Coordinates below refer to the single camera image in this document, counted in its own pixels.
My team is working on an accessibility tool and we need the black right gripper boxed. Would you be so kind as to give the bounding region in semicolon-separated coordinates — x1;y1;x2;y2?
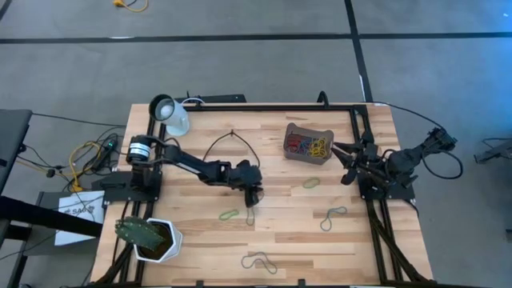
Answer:
331;140;388;178

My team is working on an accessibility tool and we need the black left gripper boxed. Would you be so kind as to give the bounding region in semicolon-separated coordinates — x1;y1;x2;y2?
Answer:
230;159;265;209

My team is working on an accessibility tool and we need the yellow rubber band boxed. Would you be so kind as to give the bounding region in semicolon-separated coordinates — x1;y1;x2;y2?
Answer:
306;137;330;158

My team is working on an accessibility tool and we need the grey plastic bin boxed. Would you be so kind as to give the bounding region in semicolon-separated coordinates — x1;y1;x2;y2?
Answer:
282;122;335;166

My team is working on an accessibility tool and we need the white hexagonal plant pot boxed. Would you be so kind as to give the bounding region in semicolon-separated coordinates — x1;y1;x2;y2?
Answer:
134;218;184;264

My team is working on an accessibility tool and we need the flat black box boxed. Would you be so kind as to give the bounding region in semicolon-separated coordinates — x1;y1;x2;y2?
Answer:
174;94;247;104

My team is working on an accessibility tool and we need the white cylindrical lamp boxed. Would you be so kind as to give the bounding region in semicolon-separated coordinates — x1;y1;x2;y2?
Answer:
148;94;190;137

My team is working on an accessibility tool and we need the green cactus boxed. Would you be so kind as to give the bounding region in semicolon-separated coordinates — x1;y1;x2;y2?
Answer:
114;215;166;251

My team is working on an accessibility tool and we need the black floor stand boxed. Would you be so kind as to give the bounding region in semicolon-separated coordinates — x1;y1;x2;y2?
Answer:
474;137;512;172

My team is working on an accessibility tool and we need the black power strip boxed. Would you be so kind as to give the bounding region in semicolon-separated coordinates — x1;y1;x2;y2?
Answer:
94;138;119;173

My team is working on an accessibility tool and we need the white paper sheet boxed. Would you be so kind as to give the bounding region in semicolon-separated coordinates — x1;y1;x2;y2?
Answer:
54;190;106;246

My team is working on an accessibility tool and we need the black bar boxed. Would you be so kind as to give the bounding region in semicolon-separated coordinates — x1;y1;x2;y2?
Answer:
0;194;104;238

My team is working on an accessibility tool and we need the dark grey desk top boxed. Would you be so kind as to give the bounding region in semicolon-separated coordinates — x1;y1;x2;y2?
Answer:
0;108;34;195

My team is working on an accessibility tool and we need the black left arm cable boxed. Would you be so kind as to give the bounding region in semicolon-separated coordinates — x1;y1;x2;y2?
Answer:
202;130;262;169

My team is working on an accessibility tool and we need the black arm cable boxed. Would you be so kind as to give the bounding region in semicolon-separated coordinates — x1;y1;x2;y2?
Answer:
422;138;464;180
202;130;262;169

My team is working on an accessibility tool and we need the black power cable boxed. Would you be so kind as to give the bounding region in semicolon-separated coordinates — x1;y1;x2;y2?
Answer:
374;102;446;131

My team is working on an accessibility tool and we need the black aluminium table frame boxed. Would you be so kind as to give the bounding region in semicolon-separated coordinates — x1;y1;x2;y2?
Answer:
90;102;435;288

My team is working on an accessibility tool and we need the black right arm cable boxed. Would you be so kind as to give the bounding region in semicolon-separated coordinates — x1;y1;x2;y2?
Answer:
422;138;464;180

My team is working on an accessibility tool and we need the black floor cable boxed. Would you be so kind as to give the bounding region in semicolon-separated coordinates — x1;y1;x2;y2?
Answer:
31;113;127;128

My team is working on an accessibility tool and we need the yellow cable with plug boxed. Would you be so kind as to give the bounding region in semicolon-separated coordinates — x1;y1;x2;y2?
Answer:
113;0;150;13

